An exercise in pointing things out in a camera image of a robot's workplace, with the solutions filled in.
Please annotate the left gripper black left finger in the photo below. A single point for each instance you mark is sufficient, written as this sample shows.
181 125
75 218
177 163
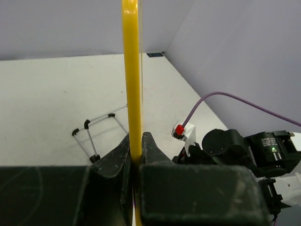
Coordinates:
95 195

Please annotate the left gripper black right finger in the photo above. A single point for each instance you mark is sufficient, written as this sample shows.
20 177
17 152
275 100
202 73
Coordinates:
196 195

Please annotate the yellow framed whiteboard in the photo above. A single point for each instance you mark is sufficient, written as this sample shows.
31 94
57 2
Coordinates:
130 24

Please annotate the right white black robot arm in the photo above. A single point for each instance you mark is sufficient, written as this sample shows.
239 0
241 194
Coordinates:
274 158

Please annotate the blue label sticker right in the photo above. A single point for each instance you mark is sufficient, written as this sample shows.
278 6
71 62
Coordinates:
155 54

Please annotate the metal wire whiteboard stand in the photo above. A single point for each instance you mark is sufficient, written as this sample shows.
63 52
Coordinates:
98 134

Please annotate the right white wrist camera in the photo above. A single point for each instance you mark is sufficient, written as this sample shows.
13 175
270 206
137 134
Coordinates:
186 133

